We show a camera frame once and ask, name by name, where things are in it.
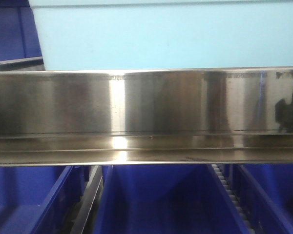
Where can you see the dark blue bin upper left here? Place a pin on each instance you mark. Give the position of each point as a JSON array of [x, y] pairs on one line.
[[18, 33]]

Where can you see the dark blue bin lower middle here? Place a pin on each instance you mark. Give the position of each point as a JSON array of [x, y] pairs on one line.
[[166, 199]]

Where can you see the dark blue bin lower left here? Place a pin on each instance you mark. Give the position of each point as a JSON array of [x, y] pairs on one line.
[[38, 200]]

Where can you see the dark blue bin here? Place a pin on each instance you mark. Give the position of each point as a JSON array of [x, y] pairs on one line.
[[18, 33], [166, 199], [266, 195], [38, 200]]

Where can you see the stainless steel shelf rail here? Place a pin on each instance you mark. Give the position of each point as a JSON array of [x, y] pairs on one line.
[[183, 116]]

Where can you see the steel lane divider rail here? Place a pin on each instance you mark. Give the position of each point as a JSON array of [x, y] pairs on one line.
[[87, 211]]

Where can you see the dark blue bin lower right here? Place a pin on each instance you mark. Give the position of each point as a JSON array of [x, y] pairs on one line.
[[266, 195]]

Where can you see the white roller conveyor track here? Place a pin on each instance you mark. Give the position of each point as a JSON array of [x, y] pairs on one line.
[[234, 199]]

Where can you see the light blue plastic bin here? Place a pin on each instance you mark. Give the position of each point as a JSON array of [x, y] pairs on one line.
[[161, 34]]

